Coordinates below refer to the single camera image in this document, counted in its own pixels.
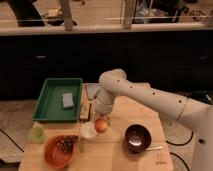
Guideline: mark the bunch of dark grapes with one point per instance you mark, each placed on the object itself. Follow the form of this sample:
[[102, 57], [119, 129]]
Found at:
[[66, 143]]

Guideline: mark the orange plastic bowl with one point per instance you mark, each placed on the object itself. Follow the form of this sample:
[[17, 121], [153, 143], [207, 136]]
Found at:
[[54, 157]]

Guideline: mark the dark purple bowl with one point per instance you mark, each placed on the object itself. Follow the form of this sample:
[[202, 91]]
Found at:
[[137, 138]]

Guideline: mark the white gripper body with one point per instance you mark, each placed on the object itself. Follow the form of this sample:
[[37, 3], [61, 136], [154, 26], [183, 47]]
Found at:
[[102, 109]]

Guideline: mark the orange apple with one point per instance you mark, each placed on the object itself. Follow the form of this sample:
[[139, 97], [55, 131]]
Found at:
[[101, 125]]

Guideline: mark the green cucumber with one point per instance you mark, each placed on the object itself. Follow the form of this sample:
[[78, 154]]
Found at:
[[96, 94]]

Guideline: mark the wooden block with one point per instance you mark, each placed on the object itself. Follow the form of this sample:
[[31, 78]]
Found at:
[[85, 112]]

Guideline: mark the light green plastic cup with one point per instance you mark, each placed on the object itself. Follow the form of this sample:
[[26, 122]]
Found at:
[[36, 133]]

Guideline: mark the green plastic tray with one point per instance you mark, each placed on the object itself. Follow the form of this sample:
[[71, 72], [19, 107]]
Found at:
[[49, 107]]

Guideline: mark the white paper cup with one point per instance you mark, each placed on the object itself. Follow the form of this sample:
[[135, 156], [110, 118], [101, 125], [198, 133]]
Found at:
[[88, 131]]

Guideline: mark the blue sponge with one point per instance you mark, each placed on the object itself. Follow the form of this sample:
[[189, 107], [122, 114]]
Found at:
[[67, 100]]

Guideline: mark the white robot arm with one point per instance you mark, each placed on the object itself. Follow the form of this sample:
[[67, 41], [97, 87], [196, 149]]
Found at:
[[195, 115]]

